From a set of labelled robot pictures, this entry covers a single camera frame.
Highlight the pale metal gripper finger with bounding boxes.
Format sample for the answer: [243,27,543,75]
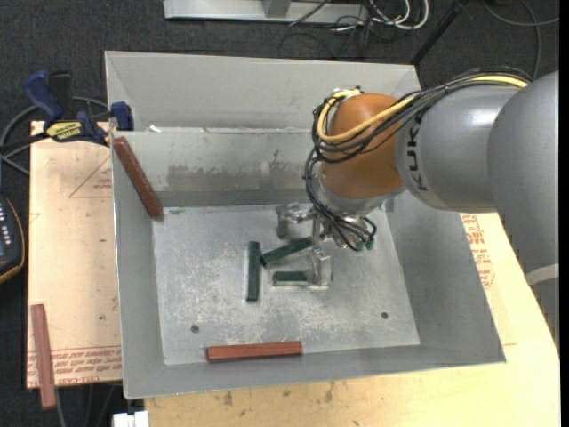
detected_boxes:
[275,202,315,240]
[271,246,333,290]

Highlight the dark green flat block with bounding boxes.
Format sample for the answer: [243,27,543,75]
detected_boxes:
[271,270,309,284]
[260,235,315,267]
[245,240,263,302]

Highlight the grey metal bin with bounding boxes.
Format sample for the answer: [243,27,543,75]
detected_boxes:
[104,50,507,400]

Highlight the red-brown flat block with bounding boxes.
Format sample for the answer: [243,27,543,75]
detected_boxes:
[112,135,165,219]
[205,340,304,364]
[29,302,59,413]

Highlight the brown cardboard board red print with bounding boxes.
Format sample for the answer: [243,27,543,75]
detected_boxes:
[26,120,519,391]

